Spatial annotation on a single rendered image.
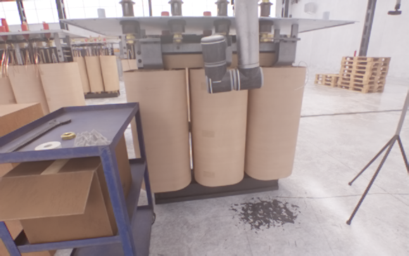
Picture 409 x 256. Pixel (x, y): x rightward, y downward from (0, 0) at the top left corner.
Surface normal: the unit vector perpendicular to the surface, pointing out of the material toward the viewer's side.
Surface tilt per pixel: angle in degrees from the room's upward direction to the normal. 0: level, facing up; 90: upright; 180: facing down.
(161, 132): 90
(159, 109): 90
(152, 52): 90
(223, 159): 90
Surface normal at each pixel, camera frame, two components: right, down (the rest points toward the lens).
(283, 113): 0.15, 0.33
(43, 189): 0.05, -0.70
